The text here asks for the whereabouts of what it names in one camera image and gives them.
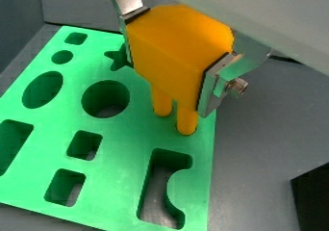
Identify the green foam shape board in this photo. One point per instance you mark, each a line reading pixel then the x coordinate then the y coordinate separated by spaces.
pixel 86 154

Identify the orange three prong block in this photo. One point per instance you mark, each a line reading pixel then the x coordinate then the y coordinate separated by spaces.
pixel 175 42

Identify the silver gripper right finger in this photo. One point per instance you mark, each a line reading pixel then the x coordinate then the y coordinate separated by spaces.
pixel 222 75

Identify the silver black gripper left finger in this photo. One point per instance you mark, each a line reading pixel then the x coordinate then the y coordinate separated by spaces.
pixel 128 9

